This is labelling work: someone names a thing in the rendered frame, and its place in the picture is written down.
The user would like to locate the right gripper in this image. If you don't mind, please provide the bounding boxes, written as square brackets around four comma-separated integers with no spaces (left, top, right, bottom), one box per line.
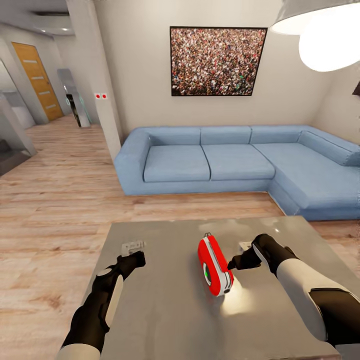
[227,249,261,271]

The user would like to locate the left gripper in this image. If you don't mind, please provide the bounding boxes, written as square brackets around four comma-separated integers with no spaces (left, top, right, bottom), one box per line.
[117,251,146,275]

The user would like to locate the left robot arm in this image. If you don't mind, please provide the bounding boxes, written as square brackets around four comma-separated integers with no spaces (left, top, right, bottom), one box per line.
[55,241,146,360]

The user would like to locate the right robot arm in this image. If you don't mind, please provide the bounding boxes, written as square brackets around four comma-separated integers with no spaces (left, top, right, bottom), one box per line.
[227,233,360,360]

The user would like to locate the radio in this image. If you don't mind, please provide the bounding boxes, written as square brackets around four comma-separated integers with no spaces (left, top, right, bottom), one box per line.
[198,234,235,297]

